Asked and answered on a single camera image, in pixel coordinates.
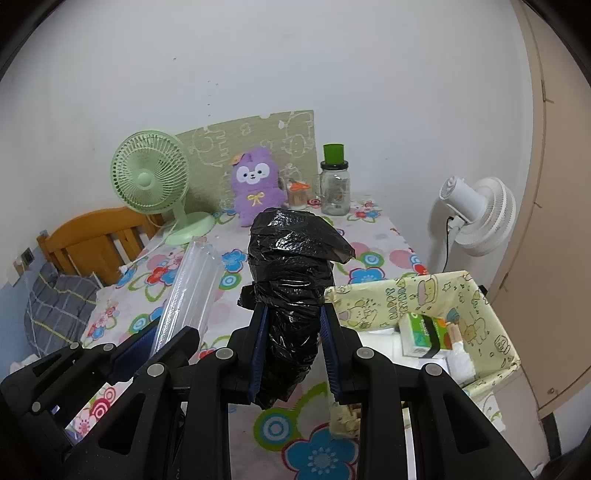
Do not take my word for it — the clear plastic bag pack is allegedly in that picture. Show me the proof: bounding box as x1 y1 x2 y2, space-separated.
151 238 224 355

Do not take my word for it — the green tissue pack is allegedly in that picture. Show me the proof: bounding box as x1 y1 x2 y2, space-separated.
399 313 452 359

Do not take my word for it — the black plastic bag bundle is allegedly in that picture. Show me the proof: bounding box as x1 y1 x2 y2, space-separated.
238 208 356 410

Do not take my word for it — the grey plaid pillow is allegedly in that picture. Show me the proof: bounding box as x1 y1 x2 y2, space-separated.
24 262 101 357

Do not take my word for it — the yellow patterned storage box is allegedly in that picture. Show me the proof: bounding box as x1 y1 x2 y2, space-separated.
325 271 520 431

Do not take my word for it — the beige door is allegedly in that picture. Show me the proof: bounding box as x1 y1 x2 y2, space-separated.
492 1 590 417

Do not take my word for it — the green desk fan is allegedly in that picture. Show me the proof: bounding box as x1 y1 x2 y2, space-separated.
109 130 214 246

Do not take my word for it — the purple plush toy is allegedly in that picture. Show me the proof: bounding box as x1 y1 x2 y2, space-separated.
230 147 287 227

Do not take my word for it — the toothpick jar orange lid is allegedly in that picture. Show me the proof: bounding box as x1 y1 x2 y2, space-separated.
287 180 311 209

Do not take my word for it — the glass jar green lid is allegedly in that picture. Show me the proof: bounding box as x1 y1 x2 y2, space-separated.
320 143 351 216

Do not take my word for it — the white standing fan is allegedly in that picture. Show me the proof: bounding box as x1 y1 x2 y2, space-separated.
428 176 518 285

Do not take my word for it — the white fan power cable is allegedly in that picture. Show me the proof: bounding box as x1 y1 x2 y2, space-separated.
118 216 184 273

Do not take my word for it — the green patterned wall mat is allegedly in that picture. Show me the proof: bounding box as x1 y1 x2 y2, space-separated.
177 110 320 213

